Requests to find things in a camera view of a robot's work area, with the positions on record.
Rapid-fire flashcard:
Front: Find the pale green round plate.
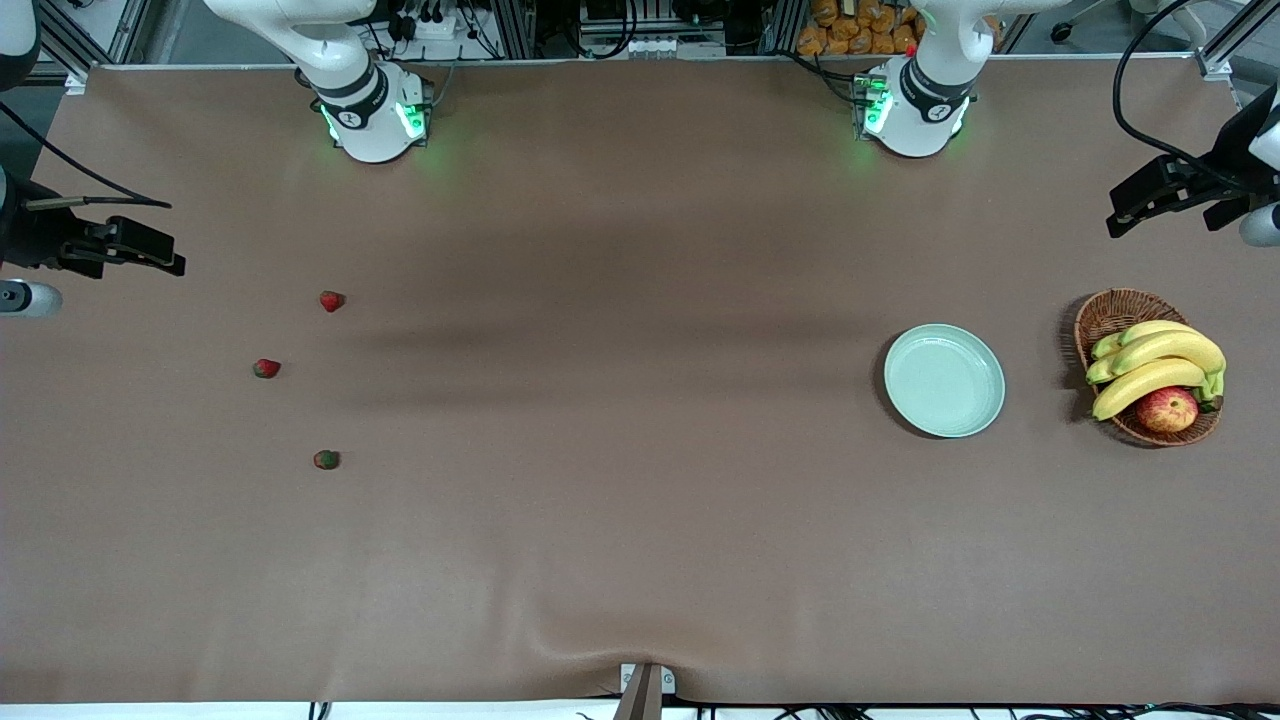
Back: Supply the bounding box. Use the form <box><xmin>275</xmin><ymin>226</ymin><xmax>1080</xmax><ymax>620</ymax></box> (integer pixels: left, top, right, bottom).
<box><xmin>884</xmin><ymin>323</ymin><xmax>1006</xmax><ymax>439</ymax></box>

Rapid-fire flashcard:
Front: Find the yellow banana bunch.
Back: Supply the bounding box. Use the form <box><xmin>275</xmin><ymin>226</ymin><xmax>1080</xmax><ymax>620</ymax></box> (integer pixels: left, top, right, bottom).
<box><xmin>1086</xmin><ymin>320</ymin><xmax>1227</xmax><ymax>422</ymax></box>

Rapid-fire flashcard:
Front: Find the woven wicker basket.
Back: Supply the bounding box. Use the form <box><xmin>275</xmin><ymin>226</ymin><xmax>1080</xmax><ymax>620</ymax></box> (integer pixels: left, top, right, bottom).
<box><xmin>1074</xmin><ymin>289</ymin><xmax>1223</xmax><ymax>448</ymax></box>

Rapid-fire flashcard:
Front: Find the red apple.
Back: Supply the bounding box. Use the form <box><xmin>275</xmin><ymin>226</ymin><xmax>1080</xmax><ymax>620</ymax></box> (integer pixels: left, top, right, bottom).
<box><xmin>1136</xmin><ymin>387</ymin><xmax>1199</xmax><ymax>434</ymax></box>

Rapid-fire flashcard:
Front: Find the bag of orange bread rolls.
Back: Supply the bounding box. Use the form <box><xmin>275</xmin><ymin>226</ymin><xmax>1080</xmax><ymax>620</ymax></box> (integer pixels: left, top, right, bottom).
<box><xmin>797</xmin><ymin>0</ymin><xmax>926</xmax><ymax>57</ymax></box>

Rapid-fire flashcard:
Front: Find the white power strip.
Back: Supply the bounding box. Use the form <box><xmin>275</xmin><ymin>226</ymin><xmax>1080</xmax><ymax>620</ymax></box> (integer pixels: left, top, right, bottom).
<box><xmin>398</xmin><ymin>10</ymin><xmax>463</xmax><ymax>43</ymax></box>

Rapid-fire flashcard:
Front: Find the grey socket strip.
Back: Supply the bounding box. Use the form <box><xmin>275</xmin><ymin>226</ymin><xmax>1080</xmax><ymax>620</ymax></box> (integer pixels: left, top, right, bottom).
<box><xmin>622</xmin><ymin>36</ymin><xmax>728</xmax><ymax>59</ymax></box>

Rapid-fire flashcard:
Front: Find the large table cover mat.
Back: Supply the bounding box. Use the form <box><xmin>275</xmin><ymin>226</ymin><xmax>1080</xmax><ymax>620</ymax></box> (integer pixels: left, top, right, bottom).
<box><xmin>0</xmin><ymin>58</ymin><xmax>1280</xmax><ymax>706</ymax></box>

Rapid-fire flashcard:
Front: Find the black right camera cable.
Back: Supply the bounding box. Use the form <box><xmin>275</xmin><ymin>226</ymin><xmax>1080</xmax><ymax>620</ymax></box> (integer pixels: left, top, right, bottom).
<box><xmin>0</xmin><ymin>100</ymin><xmax>173</xmax><ymax>211</ymax></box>

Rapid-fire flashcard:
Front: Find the black camera cable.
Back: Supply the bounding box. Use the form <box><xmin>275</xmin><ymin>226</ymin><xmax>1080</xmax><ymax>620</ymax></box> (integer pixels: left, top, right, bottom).
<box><xmin>1112</xmin><ymin>0</ymin><xmax>1251</xmax><ymax>193</ymax></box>
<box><xmin>0</xmin><ymin>100</ymin><xmax>173</xmax><ymax>211</ymax></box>

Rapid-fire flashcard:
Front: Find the aluminium frame post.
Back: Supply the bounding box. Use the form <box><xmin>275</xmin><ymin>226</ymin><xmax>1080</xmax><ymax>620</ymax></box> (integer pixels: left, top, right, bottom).
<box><xmin>30</xmin><ymin>0</ymin><xmax>153</xmax><ymax>86</ymax></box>
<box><xmin>1195</xmin><ymin>0</ymin><xmax>1280</xmax><ymax>83</ymax></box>
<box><xmin>492</xmin><ymin>0</ymin><xmax>538</xmax><ymax>61</ymax></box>
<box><xmin>768</xmin><ymin>0</ymin><xmax>803</xmax><ymax>57</ymax></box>

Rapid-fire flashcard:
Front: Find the black left camera cable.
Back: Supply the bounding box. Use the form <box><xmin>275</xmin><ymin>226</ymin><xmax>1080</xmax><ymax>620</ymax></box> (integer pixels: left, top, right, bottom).
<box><xmin>1112</xmin><ymin>0</ymin><xmax>1251</xmax><ymax>193</ymax></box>

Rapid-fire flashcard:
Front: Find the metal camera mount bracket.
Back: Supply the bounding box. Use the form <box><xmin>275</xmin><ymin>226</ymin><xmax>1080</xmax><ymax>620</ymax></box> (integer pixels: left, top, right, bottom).
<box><xmin>612</xmin><ymin>662</ymin><xmax>677</xmax><ymax>720</ymax></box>

